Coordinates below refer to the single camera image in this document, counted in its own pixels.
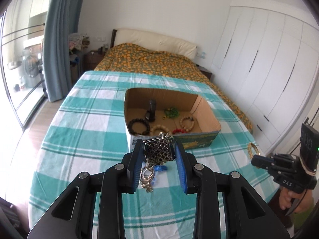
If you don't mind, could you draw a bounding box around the black wrist watch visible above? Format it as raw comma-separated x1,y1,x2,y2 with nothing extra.
145,99,156,122

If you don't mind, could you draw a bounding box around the pile of clothes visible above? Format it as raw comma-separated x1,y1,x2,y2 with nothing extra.
68,32,90,52

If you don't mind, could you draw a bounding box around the open cardboard box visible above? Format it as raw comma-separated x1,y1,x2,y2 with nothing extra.
124,88,221,150

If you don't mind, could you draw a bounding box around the teal blue curtain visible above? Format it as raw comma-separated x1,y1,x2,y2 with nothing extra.
43,0,83,102

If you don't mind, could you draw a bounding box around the cream padded headboard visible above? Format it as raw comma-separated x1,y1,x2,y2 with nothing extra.
110,28,197,61

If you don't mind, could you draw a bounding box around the large tan wooden bead bracelet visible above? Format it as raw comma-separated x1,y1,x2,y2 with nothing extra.
150,124,172,137

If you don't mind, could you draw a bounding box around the blue crystal bead strand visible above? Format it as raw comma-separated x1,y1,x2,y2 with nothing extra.
151,165,168,186

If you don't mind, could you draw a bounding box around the grey washing machine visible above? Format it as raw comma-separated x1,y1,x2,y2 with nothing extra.
22,44,42,88

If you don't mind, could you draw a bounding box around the white built-in wardrobe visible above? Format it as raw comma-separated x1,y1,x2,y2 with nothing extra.
211,5,318,152

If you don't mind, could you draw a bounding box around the dark wooden right nightstand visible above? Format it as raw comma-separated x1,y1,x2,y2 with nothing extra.
196,64,213,80

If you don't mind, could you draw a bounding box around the teal plaid tablecloth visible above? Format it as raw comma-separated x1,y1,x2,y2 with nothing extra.
29,71,278,238

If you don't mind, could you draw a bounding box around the person's right hand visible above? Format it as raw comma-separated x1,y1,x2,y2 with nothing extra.
279,187,314,214

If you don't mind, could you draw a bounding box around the dark wooden nightstand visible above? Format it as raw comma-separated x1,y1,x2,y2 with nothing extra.
83,51,105,72
196,64,213,80

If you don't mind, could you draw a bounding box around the green bead necklace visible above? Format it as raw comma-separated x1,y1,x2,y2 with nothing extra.
163,107,180,120

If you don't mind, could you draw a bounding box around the orange floral bedspread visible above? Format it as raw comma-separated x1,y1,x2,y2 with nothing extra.
95,43,252,132

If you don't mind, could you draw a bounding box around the brown wooden bead bracelet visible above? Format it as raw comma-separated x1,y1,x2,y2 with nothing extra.
179,115,195,132

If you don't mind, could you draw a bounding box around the gold bangle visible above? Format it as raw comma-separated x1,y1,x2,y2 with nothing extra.
247,142,261,160

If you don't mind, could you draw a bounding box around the black framed glass sliding door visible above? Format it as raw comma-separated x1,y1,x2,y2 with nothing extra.
1,12,48,131

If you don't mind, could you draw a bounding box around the dark wooden left nightstand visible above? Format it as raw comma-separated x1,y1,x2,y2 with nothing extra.
83,51,105,72

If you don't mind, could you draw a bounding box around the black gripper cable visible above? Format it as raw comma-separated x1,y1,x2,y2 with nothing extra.
285,188,307,216

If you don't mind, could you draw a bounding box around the black bead bracelet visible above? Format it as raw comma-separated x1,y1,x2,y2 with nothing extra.
128,118,151,137

